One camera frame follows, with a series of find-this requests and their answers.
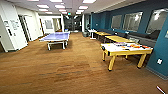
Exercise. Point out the grey trash bin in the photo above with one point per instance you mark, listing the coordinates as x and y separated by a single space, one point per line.
85 34

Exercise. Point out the small white table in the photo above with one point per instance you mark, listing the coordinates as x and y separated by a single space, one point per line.
92 31

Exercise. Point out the yellow wooden table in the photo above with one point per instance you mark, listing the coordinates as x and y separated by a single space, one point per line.
118 39
103 33

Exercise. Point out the blue ping pong table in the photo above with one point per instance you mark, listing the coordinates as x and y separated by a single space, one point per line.
55 36

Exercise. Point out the interior glass window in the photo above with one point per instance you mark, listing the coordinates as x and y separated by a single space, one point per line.
116 22
132 21
158 21

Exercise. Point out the yellow air hockey table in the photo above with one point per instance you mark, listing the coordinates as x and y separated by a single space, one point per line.
126 51

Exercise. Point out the white hallway door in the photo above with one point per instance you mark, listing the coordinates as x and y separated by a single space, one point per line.
30 28

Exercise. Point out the white pillar outlet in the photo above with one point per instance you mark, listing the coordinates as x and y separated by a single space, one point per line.
159 61

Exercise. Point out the yellow framed pillar notice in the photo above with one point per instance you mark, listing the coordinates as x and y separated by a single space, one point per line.
166 34

